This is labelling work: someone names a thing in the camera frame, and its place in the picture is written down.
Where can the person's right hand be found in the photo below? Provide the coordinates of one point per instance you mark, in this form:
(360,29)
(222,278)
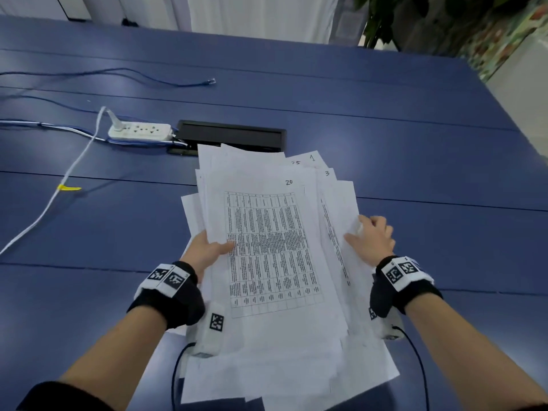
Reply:
(376,243)

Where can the person's left hand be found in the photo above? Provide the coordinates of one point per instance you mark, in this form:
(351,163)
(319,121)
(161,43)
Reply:
(203,252)

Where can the dense table print paper sheet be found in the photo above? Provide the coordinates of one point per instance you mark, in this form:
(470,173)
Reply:
(274,252)

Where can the pile of printed papers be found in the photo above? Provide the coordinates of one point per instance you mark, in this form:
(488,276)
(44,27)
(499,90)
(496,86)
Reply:
(239,162)

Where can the person's left forearm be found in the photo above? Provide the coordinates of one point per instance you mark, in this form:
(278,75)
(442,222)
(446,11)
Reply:
(115,355)

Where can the person's right forearm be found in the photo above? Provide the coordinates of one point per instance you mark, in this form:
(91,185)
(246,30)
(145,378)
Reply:
(471,359)

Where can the white power strip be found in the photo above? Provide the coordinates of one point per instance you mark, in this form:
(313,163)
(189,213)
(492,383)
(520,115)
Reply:
(141,131)

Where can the white plug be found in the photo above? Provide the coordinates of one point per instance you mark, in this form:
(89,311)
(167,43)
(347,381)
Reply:
(114,119)

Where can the black white left armband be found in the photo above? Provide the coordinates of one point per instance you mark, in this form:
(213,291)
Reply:
(64,398)

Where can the white cabinet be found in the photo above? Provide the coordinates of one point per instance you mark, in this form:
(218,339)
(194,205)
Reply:
(522,94)

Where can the green potted plant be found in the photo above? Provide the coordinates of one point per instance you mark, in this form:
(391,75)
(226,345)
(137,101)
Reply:
(381,17)

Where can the small black floor object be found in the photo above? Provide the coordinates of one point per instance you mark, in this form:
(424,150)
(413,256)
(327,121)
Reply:
(129,22)

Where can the white curtain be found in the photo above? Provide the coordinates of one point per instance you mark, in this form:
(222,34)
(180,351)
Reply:
(261,17)

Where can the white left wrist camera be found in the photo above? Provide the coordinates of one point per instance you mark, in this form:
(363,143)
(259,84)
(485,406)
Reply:
(210,338)

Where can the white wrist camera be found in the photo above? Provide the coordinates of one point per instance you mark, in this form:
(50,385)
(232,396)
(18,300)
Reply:
(210,338)
(389,329)

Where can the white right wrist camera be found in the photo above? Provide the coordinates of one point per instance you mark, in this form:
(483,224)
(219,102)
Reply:
(389,329)

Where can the colourful mosaic tile wall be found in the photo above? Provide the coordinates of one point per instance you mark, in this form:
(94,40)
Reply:
(496,42)

